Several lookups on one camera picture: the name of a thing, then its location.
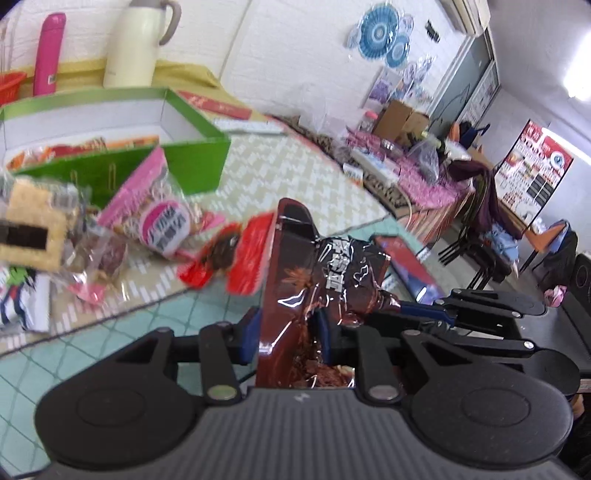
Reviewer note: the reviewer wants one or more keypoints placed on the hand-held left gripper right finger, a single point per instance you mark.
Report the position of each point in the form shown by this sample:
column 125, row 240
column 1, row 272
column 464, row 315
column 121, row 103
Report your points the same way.
column 324, row 337

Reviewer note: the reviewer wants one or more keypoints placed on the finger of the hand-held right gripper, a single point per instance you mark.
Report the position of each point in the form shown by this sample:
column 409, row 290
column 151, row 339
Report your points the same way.
column 420, row 308
column 508, row 346

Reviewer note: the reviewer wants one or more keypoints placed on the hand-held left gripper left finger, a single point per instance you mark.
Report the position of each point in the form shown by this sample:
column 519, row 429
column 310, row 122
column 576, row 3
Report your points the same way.
column 249, row 337

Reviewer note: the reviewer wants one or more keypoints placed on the dark brown snack packet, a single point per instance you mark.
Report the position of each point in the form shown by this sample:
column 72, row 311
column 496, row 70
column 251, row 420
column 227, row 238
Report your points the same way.
column 300, row 277

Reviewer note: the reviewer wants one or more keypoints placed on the red snack packet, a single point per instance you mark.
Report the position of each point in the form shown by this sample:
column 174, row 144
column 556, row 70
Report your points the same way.
column 249, row 258

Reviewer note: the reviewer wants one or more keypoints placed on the pink snack packet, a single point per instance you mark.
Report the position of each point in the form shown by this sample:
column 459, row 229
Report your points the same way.
column 161, row 212

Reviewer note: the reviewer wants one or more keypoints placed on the green cardboard box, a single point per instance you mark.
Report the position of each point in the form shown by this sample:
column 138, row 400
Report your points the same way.
column 194, row 161

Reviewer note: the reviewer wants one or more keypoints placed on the pile of assorted snacks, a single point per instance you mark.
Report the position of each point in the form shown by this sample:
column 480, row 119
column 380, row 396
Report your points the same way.
column 69, row 151

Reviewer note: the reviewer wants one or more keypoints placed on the red and blue packet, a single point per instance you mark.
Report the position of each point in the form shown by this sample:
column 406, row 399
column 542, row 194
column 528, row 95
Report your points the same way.
column 411, row 263

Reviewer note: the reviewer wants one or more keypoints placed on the black chair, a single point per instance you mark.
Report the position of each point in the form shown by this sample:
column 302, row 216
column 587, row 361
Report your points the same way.
column 475, row 254

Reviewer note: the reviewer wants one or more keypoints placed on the black speaker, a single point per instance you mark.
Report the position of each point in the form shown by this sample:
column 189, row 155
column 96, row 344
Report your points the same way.
column 581, row 281

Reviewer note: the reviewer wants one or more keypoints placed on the orange chair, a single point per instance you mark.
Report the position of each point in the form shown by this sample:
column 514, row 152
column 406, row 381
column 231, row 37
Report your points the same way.
column 545, row 240

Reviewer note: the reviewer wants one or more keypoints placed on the pink patterned cloth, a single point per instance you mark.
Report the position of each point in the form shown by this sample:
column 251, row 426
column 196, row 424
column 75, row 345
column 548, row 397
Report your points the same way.
column 429, row 189

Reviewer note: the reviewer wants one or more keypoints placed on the dark purple cloth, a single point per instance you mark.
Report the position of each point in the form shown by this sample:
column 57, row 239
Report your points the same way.
column 475, row 184

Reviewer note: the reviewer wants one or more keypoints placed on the grey plastic bag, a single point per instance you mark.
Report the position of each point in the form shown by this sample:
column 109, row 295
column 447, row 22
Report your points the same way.
column 425, row 161

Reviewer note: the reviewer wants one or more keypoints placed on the white power strip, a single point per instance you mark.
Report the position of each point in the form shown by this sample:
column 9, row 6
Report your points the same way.
column 374, row 166

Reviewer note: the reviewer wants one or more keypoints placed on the clear packet with dark snack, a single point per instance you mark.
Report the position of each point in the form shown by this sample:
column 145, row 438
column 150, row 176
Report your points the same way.
column 104, row 254

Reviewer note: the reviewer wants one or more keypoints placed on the beige patterned table mat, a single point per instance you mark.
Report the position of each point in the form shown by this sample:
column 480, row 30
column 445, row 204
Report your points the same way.
column 286, row 170

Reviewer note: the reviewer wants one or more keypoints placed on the red standing banner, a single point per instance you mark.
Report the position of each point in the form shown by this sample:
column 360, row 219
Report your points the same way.
column 535, row 170

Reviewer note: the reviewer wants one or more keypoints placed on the brown cardboard box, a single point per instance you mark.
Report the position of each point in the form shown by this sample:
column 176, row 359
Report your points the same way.
column 399, row 120

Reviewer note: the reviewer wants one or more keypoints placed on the clear jar with pink lid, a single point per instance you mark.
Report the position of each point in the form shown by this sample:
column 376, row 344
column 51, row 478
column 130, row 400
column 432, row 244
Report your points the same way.
column 368, row 122

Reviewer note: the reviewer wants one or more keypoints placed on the white flat box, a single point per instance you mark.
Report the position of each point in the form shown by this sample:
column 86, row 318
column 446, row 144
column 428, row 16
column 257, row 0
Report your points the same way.
column 244, row 125

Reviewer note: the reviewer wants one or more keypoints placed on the clear plastic bag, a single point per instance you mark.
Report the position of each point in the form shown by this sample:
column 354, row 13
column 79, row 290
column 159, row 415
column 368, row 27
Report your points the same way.
column 323, row 108

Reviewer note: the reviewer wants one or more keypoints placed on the white illustrated snack packet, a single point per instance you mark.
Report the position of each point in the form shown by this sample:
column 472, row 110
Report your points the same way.
column 21, row 300

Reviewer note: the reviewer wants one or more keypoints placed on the red envelope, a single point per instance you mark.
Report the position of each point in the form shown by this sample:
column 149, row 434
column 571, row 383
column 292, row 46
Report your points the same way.
column 217, row 105

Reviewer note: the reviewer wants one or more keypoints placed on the clear cracker packet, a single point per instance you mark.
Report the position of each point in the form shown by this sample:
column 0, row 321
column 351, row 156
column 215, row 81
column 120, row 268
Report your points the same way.
column 34, row 221

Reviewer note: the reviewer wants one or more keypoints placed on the small blue fan decoration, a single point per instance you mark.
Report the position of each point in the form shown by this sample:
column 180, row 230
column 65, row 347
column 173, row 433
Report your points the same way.
column 398, row 50

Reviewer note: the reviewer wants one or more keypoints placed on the yellow cloth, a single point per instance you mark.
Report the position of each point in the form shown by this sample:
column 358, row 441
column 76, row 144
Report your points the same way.
column 184, row 74

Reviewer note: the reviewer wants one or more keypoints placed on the large blue fan decoration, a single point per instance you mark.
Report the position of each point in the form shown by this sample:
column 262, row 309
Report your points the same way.
column 377, row 28

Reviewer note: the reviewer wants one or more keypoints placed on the white air conditioner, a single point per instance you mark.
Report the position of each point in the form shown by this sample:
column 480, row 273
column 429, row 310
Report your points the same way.
column 466, row 14

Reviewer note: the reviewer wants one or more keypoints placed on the cream thermos jug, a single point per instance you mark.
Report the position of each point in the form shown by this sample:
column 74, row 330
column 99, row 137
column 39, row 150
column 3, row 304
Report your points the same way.
column 131, row 46

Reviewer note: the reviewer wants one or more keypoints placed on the red plastic basket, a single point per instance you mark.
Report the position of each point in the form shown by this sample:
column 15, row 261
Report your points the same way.
column 10, row 87

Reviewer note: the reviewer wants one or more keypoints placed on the pink thermos bottle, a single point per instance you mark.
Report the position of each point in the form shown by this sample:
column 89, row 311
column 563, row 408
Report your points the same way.
column 48, row 50

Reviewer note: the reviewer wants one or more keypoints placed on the purple wall poster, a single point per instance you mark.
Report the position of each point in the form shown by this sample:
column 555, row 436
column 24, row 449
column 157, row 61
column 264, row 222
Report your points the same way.
column 385, row 87

